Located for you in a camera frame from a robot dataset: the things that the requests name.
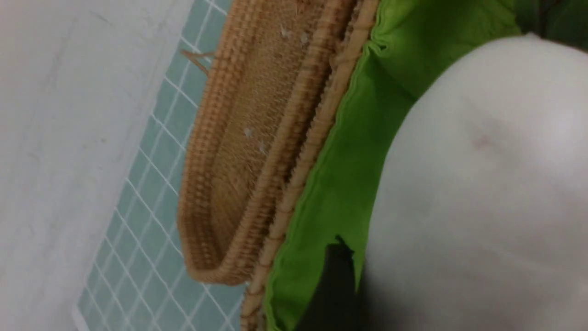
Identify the woven basket lid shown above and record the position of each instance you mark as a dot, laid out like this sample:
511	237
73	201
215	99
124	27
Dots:
267	78

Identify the woven wicker basket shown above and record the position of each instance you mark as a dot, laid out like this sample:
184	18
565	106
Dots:
396	50

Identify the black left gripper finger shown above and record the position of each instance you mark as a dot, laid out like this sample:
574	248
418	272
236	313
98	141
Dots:
335	304

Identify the green checkered tablecloth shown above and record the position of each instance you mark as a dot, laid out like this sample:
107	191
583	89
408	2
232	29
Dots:
138	280

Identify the white radish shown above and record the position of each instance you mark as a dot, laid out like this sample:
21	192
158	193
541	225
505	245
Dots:
480	218

